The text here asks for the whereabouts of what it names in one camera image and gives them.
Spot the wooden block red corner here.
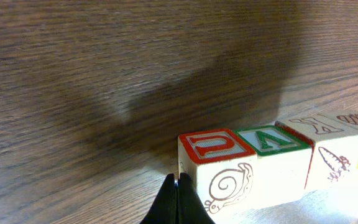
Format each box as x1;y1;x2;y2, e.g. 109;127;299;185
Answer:
275;115;358;191

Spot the wooden block blue corner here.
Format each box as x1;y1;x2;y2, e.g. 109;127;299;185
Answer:
234;125;312;209

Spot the wooden block blue side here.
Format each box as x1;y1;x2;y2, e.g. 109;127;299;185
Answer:
178;128;257;218

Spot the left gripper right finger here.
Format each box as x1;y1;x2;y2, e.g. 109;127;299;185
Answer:
177;172;214;224

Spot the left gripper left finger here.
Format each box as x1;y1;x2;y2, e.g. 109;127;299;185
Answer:
140;174;177;224

